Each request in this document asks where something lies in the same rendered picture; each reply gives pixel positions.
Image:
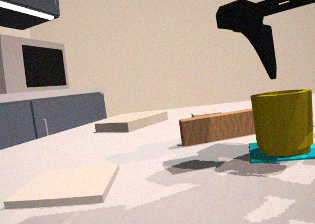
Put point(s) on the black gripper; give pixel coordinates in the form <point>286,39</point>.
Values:
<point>247,17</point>

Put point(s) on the olive-yellow cup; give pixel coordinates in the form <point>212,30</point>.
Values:
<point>283,121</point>

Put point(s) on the brown wooden bar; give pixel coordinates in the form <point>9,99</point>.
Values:
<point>216,127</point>

